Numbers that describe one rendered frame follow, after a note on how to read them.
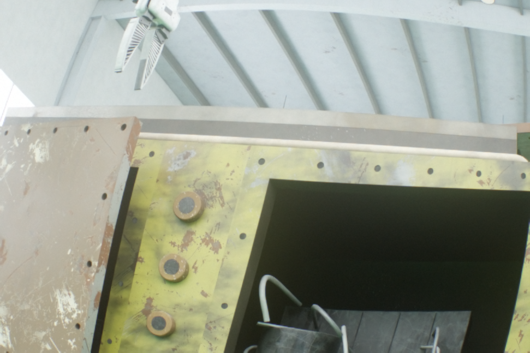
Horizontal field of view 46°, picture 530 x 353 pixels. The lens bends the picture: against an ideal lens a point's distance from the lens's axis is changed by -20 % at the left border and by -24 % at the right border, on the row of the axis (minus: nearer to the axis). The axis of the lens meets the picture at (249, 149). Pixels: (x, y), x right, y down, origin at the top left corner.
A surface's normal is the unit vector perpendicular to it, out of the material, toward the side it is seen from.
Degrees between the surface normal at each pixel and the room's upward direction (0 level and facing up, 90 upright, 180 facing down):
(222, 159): 90
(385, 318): 90
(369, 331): 90
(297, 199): 180
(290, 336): 90
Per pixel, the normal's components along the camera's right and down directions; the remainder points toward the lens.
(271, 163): -0.36, -0.44
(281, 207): -0.23, 0.90
